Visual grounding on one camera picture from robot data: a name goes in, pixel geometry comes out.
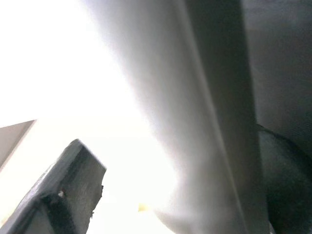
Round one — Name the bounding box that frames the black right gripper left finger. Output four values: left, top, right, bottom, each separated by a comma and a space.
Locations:
0, 138, 108, 234

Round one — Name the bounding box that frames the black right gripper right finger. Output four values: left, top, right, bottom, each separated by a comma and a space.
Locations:
257, 123, 312, 234

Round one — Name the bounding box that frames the white tapered plastic table leg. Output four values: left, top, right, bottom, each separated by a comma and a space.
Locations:
78, 0, 271, 234

